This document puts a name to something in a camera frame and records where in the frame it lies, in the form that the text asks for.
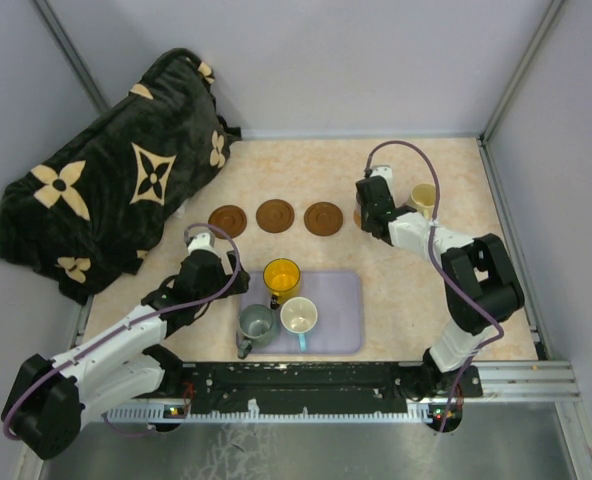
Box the light woven rattan coaster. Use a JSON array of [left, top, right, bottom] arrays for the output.
[[353, 209, 362, 230]]

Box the cream yellow ceramic mug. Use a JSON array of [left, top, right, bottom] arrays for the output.
[[405, 183, 436, 220]]

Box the dark brown wooden coaster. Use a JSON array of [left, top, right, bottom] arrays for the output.
[[208, 205, 247, 238]]

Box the white mug blue handle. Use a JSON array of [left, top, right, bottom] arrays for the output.
[[280, 297, 318, 353]]

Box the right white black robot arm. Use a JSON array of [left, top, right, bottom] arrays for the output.
[[356, 173, 525, 396]]

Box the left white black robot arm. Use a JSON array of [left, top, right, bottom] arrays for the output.
[[1, 247, 249, 460]]

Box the grey ceramic mug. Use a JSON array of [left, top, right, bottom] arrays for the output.
[[237, 304, 281, 360]]

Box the yellow transparent mug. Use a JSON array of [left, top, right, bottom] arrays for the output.
[[262, 258, 302, 310]]

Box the black floral plush blanket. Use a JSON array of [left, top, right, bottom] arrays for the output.
[[0, 48, 241, 303]]

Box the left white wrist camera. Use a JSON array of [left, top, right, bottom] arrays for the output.
[[187, 232, 216, 255]]

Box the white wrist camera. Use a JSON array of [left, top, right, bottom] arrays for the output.
[[187, 232, 216, 255], [371, 165, 393, 189]]

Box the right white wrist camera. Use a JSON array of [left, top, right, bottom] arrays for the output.
[[371, 165, 393, 189]]

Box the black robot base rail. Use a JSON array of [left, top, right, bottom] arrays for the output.
[[137, 361, 482, 415]]

